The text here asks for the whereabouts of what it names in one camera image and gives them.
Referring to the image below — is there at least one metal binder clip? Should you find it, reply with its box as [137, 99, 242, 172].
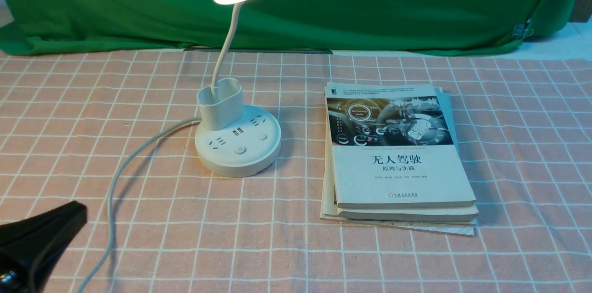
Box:
[512, 19, 533, 41]

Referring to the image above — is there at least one top book white cover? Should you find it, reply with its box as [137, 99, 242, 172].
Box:
[325, 83, 477, 209]

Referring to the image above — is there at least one white desk lamp with sockets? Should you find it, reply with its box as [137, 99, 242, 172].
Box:
[194, 0, 282, 178]

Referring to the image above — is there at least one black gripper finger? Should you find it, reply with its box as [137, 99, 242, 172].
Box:
[0, 201, 87, 293]

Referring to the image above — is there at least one pink checkered tablecloth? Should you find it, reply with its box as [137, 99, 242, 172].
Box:
[0, 51, 592, 293]

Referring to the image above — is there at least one green backdrop cloth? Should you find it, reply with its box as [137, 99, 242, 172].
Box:
[1, 0, 575, 56]

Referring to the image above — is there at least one middle book under top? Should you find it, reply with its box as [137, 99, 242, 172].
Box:
[331, 87, 479, 223]

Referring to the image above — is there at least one white lamp power cable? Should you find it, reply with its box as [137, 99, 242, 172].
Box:
[76, 116, 203, 293]

